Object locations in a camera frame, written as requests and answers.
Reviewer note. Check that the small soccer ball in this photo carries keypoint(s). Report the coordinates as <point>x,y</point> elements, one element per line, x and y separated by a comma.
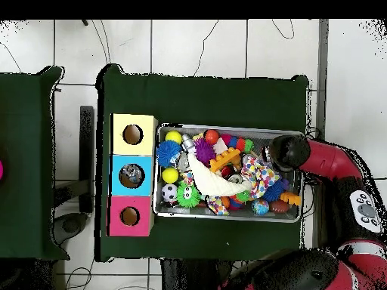
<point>169,191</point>

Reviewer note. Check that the purple spiky ball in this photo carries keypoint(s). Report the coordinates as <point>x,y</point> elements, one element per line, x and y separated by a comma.
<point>205,152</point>

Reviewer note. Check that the yellow ball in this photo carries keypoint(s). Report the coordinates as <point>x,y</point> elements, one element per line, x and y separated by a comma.
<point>173,136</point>
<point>170,175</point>

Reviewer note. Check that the green googly-eyed spiky ball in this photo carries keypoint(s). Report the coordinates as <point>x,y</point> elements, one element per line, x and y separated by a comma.
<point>188,193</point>

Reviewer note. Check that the large blue spiky ball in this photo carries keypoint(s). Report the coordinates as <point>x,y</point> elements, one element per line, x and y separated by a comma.
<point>169,153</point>

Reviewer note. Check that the shallow clear mesh bin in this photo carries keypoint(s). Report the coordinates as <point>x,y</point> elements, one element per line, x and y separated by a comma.
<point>181,212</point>

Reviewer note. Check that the pink round object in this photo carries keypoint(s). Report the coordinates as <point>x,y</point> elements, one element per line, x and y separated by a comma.
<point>1,170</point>

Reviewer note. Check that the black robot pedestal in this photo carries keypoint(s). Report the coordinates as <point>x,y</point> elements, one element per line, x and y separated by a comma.
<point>187,278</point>

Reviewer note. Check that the wooden box with three holes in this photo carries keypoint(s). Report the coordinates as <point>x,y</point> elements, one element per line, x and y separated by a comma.
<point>121,205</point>

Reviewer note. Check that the orange ball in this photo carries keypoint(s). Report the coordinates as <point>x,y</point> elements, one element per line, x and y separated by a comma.
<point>211,136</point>

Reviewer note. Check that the dark green table cloth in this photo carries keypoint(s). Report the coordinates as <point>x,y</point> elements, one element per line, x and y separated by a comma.
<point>211,96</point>
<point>27,169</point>

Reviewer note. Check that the orange toy building block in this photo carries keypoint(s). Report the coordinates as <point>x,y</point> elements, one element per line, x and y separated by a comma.
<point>225,160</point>

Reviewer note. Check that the colourful patterned cloth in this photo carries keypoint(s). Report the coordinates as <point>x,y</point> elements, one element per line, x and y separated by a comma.
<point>260,176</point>

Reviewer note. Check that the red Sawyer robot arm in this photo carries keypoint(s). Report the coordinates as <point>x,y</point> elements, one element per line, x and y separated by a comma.
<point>326,160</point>

